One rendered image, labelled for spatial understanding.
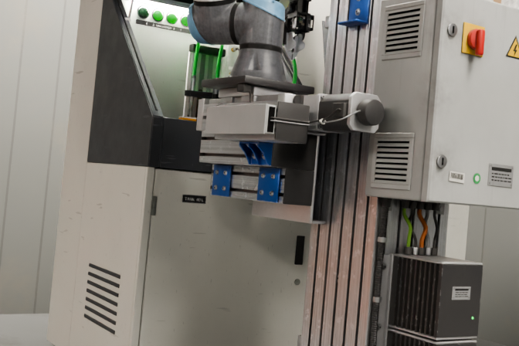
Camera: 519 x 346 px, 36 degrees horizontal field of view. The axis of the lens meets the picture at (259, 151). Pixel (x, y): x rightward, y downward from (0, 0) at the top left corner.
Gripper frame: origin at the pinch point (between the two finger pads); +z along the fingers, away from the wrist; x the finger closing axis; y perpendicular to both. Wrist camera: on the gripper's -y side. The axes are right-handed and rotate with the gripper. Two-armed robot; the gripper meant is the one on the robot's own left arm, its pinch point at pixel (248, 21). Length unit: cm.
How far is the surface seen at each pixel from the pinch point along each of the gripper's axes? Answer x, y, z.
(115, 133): -45, 5, 39
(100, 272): -56, 37, 73
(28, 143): -67, -102, 138
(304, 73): 33, -13, 36
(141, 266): -47, 56, 48
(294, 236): 9, 48, 57
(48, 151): -58, -100, 143
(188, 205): -29, 43, 39
